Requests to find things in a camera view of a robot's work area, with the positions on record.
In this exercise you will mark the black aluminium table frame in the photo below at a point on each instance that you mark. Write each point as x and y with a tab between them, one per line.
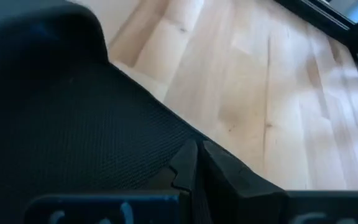
322	18

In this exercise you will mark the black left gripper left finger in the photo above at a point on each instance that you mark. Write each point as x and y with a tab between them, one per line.
186	168

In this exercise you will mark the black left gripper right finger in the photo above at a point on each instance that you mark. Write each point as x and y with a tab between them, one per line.
235	193

